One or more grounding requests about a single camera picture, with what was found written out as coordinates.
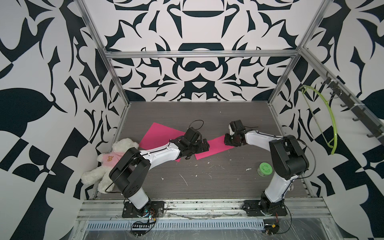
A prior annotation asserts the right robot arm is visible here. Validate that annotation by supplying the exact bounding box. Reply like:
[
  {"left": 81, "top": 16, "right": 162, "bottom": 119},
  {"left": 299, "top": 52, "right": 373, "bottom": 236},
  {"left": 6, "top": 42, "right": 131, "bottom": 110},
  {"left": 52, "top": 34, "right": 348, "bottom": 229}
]
[{"left": 224, "top": 120, "right": 310, "bottom": 212}]

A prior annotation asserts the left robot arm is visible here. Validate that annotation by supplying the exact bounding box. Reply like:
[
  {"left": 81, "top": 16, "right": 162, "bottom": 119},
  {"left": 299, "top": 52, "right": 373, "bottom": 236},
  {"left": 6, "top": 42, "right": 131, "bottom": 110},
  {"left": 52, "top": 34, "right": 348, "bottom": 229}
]
[{"left": 109, "top": 127, "right": 210, "bottom": 213}]

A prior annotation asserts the green lidded jar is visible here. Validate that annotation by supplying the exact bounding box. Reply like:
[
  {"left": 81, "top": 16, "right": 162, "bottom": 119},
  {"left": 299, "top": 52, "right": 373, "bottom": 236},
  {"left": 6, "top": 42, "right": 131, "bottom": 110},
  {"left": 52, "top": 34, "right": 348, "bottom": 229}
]
[{"left": 257, "top": 162, "right": 273, "bottom": 177}]

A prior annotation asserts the green hoop hanger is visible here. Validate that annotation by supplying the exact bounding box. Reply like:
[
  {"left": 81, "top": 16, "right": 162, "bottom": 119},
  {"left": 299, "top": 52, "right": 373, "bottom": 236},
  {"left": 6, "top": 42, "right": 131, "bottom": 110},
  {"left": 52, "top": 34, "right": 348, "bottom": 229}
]
[{"left": 300, "top": 85, "right": 339, "bottom": 155}]

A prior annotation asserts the right small electronics board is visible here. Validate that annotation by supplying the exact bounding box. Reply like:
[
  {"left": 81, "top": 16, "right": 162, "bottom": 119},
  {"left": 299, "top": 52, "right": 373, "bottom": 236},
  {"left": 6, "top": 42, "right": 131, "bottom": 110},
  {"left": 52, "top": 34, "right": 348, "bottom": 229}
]
[{"left": 264, "top": 223, "right": 280, "bottom": 236}]

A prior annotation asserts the small electronics board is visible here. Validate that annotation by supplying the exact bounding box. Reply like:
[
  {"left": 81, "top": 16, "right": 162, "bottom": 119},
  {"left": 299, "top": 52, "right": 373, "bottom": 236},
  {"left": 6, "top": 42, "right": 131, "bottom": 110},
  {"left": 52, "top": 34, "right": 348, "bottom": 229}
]
[
  {"left": 131, "top": 221, "right": 156, "bottom": 233},
  {"left": 264, "top": 223, "right": 280, "bottom": 236}
]

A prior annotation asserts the white teddy bear pink shirt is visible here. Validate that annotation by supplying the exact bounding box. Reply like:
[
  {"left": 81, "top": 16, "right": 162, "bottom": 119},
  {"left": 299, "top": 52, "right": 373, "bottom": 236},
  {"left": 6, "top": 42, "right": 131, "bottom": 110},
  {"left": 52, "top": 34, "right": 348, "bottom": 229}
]
[{"left": 81, "top": 138, "right": 139, "bottom": 194}]

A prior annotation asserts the left small electronics board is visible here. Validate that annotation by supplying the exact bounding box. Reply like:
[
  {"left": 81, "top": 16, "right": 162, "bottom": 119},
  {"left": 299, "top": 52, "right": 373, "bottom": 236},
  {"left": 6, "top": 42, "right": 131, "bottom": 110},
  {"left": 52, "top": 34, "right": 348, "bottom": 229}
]
[{"left": 131, "top": 221, "right": 156, "bottom": 233}]

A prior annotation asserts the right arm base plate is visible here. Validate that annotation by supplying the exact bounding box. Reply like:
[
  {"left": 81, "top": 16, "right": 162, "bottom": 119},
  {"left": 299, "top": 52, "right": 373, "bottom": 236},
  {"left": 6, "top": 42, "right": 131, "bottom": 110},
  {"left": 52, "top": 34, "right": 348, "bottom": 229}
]
[{"left": 242, "top": 199, "right": 288, "bottom": 217}]

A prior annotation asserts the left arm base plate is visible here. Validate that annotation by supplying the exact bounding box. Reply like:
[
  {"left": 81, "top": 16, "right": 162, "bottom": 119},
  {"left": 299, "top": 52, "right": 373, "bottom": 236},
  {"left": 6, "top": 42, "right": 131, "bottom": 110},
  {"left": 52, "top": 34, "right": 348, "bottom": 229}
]
[{"left": 122, "top": 200, "right": 165, "bottom": 218}]

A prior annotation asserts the black wall hook rail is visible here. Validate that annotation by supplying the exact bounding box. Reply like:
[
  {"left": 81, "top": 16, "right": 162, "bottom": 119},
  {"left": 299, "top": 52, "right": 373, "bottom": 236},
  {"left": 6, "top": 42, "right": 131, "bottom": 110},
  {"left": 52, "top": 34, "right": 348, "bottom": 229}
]
[{"left": 322, "top": 72, "right": 384, "bottom": 145}]

